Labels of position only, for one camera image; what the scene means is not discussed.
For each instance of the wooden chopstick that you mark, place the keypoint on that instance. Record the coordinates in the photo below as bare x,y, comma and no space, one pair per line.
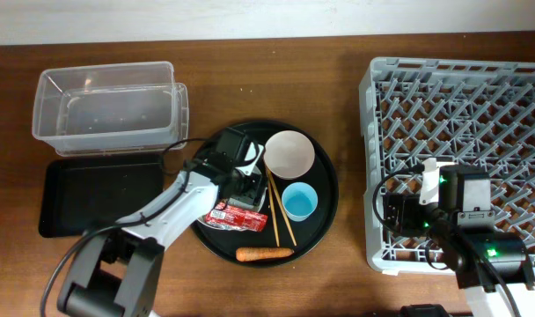
279,203
272,209

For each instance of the wooden chopstick left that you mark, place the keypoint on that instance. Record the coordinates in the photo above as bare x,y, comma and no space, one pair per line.
272,209

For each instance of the pink bowl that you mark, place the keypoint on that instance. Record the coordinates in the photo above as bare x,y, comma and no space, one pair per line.
289,154

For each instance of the black rectangular tray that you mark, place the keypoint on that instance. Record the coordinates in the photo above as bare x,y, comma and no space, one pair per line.
80,193

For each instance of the grey dishwasher rack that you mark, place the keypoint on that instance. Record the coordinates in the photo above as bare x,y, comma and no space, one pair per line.
466,112

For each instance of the red snack wrapper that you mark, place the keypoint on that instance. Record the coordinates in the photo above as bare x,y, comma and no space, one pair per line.
232,218

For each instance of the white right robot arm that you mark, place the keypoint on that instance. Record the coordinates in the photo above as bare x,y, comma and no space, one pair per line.
492,268

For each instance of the grey plate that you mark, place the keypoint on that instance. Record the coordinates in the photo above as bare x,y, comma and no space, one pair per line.
250,194

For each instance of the wooden chopstick right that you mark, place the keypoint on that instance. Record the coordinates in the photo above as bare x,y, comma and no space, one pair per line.
279,203

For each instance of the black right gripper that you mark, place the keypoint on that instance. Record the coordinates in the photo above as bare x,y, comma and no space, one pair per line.
408,202

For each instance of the clear plastic bin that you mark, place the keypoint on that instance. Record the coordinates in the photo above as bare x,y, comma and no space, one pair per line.
110,108

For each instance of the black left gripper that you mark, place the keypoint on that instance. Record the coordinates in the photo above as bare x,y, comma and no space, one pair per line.
255,187

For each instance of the round black serving tray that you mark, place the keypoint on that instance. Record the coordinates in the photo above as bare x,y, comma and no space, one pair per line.
308,233

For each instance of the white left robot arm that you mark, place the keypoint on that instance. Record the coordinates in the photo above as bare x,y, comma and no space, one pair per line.
114,270

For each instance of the orange carrot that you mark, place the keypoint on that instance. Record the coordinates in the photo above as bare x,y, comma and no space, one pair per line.
252,254

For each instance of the light blue cup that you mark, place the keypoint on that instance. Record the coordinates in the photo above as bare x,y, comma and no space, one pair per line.
299,201

